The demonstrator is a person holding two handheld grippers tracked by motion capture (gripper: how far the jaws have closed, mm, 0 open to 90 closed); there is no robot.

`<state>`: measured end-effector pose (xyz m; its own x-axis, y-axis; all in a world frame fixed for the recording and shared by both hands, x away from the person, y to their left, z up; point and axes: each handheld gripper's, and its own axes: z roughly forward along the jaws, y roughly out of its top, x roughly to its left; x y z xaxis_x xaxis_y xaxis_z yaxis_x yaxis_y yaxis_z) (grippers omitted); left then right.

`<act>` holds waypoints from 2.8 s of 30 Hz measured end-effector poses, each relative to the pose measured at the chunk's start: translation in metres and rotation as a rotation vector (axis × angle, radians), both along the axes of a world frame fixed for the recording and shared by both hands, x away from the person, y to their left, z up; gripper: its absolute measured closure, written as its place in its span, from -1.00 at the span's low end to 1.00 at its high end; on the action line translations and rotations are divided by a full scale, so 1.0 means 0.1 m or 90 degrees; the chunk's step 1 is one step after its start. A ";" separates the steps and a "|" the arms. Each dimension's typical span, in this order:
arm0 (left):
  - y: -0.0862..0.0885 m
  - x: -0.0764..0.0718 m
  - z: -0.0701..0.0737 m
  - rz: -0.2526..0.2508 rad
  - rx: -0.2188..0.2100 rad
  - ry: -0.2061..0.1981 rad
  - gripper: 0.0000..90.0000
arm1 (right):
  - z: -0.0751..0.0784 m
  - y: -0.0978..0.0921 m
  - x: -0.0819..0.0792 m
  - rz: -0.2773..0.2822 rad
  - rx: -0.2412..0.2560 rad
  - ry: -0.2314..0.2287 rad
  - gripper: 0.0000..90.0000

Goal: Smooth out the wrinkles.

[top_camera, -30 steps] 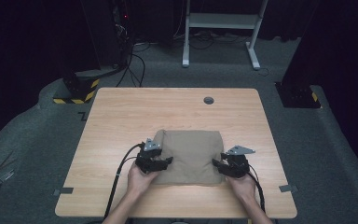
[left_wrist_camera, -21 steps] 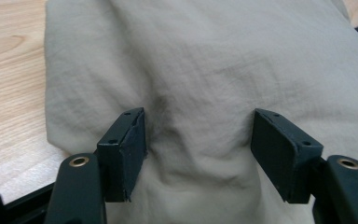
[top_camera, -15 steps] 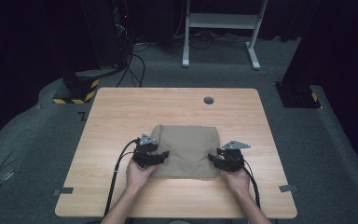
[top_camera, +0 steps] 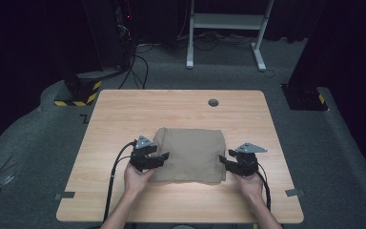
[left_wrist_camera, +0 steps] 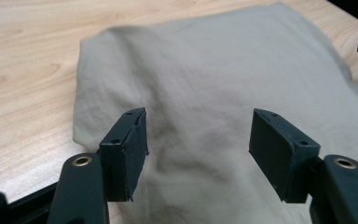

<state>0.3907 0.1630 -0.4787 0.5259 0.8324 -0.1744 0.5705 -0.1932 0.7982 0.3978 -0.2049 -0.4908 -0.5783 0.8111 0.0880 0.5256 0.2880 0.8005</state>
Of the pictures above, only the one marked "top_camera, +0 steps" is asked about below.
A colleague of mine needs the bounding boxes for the black yellow striped base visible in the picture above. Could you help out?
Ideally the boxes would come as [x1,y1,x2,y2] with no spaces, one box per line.
[54,71,103,108]

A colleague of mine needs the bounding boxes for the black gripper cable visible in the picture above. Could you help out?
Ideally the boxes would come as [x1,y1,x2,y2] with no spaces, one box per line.
[256,163,272,213]
[103,141,137,223]

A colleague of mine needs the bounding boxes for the black floor cables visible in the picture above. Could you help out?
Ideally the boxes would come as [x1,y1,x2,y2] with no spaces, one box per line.
[117,41,155,90]

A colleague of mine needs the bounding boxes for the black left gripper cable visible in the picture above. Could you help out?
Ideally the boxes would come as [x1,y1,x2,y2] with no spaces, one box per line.
[103,141,137,223]

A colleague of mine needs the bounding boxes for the khaki shorts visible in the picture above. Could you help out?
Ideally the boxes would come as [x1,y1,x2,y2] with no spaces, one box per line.
[149,127,228,185]

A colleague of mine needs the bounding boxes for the grey tape piece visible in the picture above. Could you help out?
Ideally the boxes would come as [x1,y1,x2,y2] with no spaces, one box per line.
[54,191,76,201]
[285,188,306,198]

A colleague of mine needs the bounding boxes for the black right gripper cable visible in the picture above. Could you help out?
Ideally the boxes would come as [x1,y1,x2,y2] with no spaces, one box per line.
[256,163,272,213]

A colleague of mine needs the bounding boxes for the black base block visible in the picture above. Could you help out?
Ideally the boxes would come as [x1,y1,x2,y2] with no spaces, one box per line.
[280,83,329,112]

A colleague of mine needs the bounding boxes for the white metal stand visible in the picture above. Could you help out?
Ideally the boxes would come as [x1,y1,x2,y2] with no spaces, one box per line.
[185,0,275,73]

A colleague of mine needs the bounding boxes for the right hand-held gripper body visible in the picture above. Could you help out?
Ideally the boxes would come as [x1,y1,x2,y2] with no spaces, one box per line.
[234,142,268,177]

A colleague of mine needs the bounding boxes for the dark equipment rack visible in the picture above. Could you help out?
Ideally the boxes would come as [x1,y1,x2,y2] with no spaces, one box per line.
[113,0,138,71]

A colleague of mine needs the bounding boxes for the person's left hand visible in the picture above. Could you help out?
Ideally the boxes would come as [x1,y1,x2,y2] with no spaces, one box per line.
[123,163,156,198]

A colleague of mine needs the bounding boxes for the person's right hand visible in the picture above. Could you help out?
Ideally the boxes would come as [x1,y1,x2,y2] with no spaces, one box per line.
[233,173,264,202]

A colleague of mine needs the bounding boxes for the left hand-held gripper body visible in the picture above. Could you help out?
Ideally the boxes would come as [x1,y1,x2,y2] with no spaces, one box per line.
[129,135,155,173]

